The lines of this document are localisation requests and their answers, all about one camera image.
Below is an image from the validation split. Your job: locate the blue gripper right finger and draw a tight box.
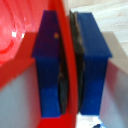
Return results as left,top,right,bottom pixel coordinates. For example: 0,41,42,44
69,11,113,116

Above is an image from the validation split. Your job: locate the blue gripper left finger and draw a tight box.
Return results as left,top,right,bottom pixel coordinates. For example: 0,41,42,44
31,9,65,119

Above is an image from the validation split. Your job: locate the red bowl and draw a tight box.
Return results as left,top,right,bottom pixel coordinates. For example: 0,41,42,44
0,0,80,128

